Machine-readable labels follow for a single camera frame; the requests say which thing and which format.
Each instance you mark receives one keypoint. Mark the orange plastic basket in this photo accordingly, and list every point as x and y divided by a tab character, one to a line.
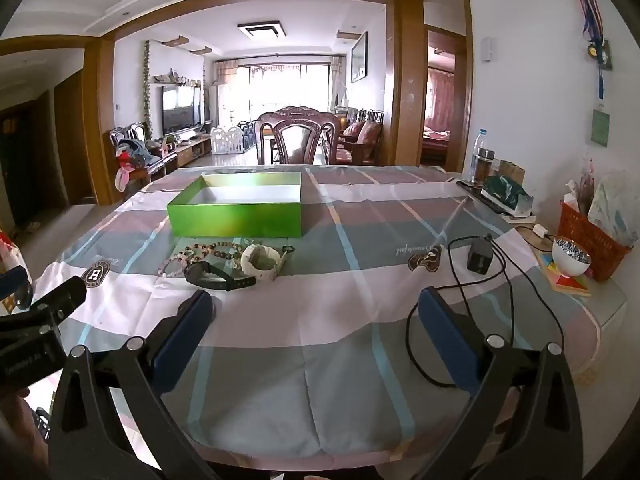
600	255

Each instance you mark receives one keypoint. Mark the pile of clothes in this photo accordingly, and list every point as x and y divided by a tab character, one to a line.
137	155

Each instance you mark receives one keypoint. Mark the wooden television cabinet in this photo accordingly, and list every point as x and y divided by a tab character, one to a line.
187	150

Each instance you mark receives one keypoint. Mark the framed wall picture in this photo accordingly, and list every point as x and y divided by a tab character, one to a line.
359	57

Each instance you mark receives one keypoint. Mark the colourful puzzle board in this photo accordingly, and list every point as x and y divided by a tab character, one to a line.
570	287

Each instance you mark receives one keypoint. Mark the patterned paper bag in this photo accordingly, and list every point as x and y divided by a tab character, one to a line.
612	205

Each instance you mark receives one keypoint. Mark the bed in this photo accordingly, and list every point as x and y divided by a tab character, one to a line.
436	147

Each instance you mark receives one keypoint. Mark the white charger plug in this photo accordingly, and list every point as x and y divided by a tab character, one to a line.
539	230

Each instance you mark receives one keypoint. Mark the wooden armchair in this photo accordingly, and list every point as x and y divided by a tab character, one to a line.
117	137

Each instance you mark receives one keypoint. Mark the glass tea flask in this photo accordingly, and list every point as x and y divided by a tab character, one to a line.
484	170

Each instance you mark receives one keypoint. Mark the rectangular ceiling light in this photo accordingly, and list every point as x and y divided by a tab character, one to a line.
261	30

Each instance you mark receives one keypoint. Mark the white bowl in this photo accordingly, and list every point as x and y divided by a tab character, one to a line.
567	265

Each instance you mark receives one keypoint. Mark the beige curtain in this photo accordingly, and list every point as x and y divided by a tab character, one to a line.
227	71

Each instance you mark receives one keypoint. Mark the flat screen television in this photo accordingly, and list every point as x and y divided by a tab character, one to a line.
180	110

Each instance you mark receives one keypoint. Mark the white wristwatch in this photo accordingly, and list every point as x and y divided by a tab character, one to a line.
250	261

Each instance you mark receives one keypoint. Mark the brown cardboard box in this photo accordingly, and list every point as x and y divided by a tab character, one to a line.
512	172

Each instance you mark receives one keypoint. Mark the white baby fence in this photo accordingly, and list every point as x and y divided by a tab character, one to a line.
227	140

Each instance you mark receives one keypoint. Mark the black wristwatch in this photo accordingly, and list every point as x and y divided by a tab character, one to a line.
200	275

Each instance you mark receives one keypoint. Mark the pink curtain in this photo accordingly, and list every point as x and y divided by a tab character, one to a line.
442	100

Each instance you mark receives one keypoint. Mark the red white plastic bag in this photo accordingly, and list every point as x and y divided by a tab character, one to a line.
10	252

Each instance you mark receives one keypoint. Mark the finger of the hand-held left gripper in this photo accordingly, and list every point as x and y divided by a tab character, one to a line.
12	281
62	295

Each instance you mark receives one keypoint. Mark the green cardboard box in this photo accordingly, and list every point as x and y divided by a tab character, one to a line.
235	220

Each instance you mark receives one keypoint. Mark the medals on ribbons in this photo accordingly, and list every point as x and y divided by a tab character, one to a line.
590	10

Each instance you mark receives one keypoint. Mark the ivy garland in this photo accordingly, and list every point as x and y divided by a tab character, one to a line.
146	85

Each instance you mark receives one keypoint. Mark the green hanging card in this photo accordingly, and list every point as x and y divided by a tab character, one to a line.
600	127

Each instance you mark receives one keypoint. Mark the black flat device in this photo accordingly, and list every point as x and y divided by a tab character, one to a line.
472	187

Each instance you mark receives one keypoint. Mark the clear plastic water bottle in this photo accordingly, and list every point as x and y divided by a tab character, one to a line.
477	142

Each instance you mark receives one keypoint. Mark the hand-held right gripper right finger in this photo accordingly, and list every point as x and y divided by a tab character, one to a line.
445	335

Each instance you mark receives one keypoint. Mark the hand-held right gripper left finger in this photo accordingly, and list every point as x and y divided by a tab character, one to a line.
185	330

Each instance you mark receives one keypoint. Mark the white wall box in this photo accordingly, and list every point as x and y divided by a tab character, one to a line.
488	50

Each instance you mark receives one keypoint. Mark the carved wooden chair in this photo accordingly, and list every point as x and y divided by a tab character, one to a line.
265	135

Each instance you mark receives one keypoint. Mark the white power strip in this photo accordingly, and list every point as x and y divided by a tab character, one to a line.
520	218

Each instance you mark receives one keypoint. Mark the wooden sofa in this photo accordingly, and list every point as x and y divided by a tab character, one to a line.
362	135

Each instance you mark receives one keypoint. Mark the green tissue pack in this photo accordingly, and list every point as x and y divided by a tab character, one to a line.
502	192

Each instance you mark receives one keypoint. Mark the person's left hand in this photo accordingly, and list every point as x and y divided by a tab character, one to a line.
20	425

